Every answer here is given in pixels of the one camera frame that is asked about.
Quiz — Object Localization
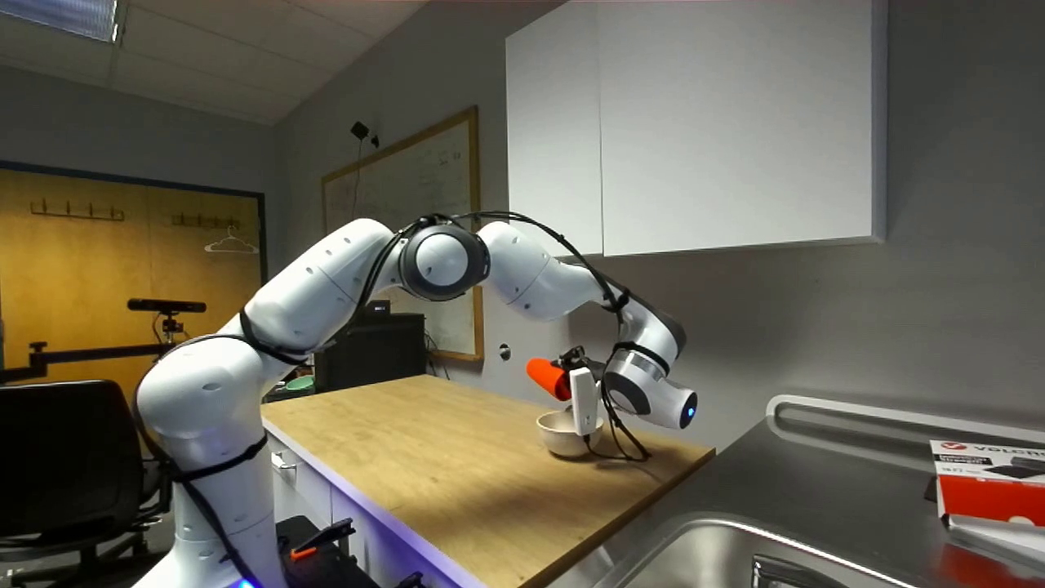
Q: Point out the white wall cabinet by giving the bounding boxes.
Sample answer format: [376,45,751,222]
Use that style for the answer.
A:
[504,0,892,265]

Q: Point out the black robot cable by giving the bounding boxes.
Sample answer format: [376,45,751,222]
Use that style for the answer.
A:
[391,205,659,465]

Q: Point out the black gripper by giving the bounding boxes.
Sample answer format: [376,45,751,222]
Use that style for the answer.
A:
[551,345,598,383]

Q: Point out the orange plastic cup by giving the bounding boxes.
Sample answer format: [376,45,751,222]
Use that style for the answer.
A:
[525,356,574,404]

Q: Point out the red and white box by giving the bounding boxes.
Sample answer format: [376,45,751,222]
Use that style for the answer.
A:
[928,438,1045,539]

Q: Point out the stainless steel sink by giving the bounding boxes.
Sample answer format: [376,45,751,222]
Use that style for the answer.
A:
[606,514,945,588]

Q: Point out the black camera on stand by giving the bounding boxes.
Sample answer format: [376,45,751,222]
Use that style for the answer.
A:
[126,294,214,345]

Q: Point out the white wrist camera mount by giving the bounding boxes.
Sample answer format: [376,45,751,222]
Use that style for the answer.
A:
[564,364,606,442]

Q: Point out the wall coat hook rail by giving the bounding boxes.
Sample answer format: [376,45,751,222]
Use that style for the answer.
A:
[26,196,132,225]

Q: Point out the small black wall camera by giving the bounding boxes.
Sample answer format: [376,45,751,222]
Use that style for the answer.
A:
[348,118,387,150]

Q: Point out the framed whiteboard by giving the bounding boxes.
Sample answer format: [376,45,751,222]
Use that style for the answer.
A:
[322,100,488,371]

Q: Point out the white ceramic bowl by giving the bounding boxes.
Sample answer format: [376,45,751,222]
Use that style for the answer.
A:
[532,409,608,459]

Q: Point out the ceiling light panel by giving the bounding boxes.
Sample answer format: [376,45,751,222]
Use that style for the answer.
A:
[0,0,126,45]

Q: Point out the black and red device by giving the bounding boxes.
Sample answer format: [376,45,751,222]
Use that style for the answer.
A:
[274,515,365,588]

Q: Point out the black box on counter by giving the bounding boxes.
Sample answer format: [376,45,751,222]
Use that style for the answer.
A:
[311,310,432,396]

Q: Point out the black office chair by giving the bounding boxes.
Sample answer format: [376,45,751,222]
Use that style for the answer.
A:
[0,376,154,552]

